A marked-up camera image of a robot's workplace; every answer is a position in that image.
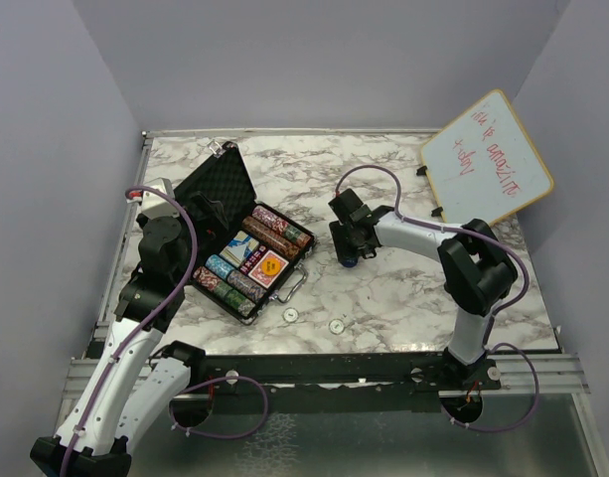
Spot blue small blind button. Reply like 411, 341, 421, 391
341, 257, 359, 268

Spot clear triangular card cutter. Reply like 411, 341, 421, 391
229, 236, 259, 264

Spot light blue poker chip stack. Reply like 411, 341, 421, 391
205, 254, 236, 280

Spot red white poker chip stack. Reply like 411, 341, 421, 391
194, 266, 221, 292

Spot red playing card deck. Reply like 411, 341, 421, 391
248, 250, 289, 288

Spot orange big blind button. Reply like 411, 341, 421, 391
261, 259, 282, 276

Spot brown poker chip stack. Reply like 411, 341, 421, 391
241, 217, 265, 239

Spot grey poker chip stack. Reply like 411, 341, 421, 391
251, 205, 279, 228

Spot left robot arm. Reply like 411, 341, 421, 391
30, 185, 206, 476

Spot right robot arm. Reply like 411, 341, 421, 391
329, 189, 518, 389

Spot blue playing card deck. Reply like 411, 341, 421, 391
220, 231, 259, 267

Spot black foam-lined poker case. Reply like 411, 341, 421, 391
175, 142, 316, 325

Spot red green chip row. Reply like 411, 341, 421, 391
273, 218, 312, 248

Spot red dice in case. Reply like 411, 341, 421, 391
239, 250, 264, 274

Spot orange black chip row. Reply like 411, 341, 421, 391
261, 231, 300, 260

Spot blue tan chip row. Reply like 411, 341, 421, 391
227, 269, 266, 303

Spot green grey chip row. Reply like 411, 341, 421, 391
213, 281, 255, 319

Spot white poker chip middle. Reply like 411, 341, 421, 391
329, 319, 345, 335

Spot white poker chip left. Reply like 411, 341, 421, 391
282, 307, 299, 323

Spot white dry-erase board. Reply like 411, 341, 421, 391
419, 89, 554, 226

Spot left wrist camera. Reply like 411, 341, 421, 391
127, 178, 179, 220

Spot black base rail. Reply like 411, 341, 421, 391
149, 340, 504, 413

